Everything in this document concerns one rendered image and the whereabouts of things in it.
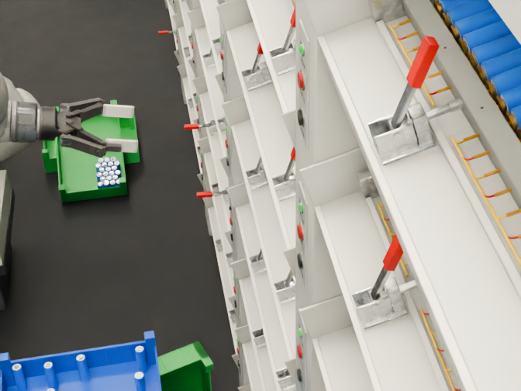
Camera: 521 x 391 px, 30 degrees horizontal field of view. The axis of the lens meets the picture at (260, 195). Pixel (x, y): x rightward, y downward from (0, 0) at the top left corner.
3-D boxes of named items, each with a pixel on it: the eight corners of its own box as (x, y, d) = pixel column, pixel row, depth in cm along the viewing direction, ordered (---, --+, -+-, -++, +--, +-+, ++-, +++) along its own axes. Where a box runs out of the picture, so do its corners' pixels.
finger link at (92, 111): (67, 131, 217) (63, 128, 218) (104, 115, 225) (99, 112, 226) (68, 116, 215) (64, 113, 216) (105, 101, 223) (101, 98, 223)
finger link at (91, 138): (68, 118, 215) (64, 120, 214) (108, 140, 211) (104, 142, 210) (67, 133, 217) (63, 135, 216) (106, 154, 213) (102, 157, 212)
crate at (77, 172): (128, 195, 300) (125, 181, 292) (61, 202, 297) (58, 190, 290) (119, 113, 313) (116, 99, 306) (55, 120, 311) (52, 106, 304)
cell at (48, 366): (48, 390, 189) (43, 368, 185) (48, 383, 190) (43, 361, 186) (57, 389, 189) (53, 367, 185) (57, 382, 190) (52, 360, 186)
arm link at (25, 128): (10, 150, 212) (38, 151, 214) (11, 115, 207) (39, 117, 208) (11, 126, 219) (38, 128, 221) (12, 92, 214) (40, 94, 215)
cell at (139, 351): (138, 374, 192) (135, 352, 187) (137, 367, 193) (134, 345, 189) (147, 373, 192) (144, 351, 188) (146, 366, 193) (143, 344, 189)
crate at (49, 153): (46, 173, 309) (41, 153, 304) (46, 136, 324) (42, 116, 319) (140, 162, 312) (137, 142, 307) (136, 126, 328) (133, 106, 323)
